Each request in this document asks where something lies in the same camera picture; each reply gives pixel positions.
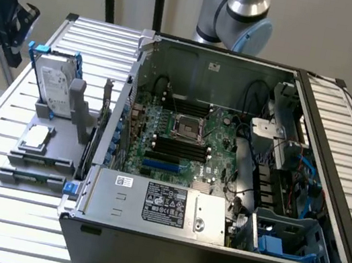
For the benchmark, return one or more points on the silver CPU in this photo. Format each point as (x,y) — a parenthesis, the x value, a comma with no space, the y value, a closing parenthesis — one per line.
(38,136)

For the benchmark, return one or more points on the black RAM slot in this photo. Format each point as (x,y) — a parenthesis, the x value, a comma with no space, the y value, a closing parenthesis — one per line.
(187,105)
(187,108)
(180,154)
(186,111)
(181,150)
(182,142)
(182,146)
(188,101)

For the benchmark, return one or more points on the CPU socket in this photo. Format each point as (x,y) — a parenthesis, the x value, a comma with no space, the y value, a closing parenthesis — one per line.
(189,127)

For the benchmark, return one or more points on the hard disk in blue carrier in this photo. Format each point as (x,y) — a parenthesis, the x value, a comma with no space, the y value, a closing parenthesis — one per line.
(55,83)

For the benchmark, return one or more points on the grey parts rack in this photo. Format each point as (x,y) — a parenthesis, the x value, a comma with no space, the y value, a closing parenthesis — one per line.
(74,110)

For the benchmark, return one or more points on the grey case hinge latch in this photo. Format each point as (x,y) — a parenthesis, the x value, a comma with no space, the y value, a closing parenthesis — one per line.
(147,39)

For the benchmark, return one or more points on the blue case latch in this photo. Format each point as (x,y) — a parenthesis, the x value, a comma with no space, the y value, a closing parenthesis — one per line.
(71,188)

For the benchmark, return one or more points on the metal slat table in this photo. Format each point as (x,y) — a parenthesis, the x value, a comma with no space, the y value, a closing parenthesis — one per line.
(0,219)

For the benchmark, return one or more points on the thin metal locking lever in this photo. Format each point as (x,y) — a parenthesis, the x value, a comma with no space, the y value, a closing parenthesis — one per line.
(209,130)
(174,104)

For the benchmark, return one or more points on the silver power supply unit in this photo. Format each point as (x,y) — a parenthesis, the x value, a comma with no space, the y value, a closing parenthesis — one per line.
(135,206)

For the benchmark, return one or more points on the green motherboard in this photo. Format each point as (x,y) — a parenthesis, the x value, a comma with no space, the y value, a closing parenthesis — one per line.
(223,136)

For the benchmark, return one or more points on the silver chipset heat sink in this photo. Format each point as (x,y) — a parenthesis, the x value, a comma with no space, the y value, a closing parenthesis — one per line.
(202,186)

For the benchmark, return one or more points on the grey plastic air shroud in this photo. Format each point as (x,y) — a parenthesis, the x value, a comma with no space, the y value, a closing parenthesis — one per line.
(244,170)

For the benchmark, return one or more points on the silver metal drive cage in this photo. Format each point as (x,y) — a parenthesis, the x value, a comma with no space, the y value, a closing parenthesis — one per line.
(278,129)

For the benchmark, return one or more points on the grey disk bay blue rails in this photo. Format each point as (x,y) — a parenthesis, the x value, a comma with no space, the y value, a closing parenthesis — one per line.
(293,237)

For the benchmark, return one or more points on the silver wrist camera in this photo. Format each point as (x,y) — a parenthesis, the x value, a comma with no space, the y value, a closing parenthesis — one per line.
(29,22)

